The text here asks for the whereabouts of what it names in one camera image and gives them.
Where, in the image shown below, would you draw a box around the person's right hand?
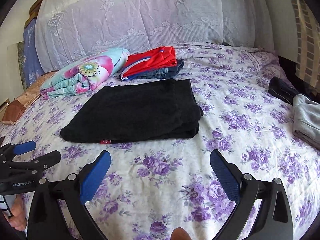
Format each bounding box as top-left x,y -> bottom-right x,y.
171,227 -> 192,240

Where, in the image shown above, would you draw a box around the grey garment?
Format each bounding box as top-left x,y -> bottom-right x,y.
292,94 -> 320,150

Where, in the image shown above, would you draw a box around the folded red garment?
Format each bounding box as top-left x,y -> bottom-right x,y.
120,46 -> 178,80

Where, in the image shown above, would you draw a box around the person's left hand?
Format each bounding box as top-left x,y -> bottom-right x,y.
7,196 -> 28,230

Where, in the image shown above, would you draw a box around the folded floral blanket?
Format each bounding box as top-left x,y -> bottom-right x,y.
40,47 -> 130,100

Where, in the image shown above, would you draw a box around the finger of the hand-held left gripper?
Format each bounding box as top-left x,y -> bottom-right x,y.
0,150 -> 62,180
0,136 -> 37,162

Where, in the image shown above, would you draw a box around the black pants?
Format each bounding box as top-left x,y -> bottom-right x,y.
60,79 -> 204,144

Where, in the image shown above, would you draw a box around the brown pillow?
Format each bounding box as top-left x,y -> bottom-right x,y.
2,71 -> 58,125

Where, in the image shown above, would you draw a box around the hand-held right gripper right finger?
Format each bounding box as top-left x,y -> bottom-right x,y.
209,150 -> 294,240

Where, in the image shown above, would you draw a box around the wooden furniture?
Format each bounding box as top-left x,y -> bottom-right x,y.
24,0 -> 47,28

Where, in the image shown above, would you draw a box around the purple floral bed sheet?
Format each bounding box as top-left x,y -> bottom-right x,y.
0,41 -> 320,240

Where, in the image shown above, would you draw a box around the dark sock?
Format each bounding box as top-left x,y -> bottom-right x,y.
268,77 -> 312,105

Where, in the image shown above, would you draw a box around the folded blue jeans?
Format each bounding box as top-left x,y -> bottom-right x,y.
132,59 -> 185,80

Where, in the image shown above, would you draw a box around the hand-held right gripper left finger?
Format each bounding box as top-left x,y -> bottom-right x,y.
26,150 -> 112,240

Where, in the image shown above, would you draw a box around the blue patterned cloth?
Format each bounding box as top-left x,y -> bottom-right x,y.
22,17 -> 45,85

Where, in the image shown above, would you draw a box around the brick pattern curtain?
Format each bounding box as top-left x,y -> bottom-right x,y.
287,0 -> 320,80

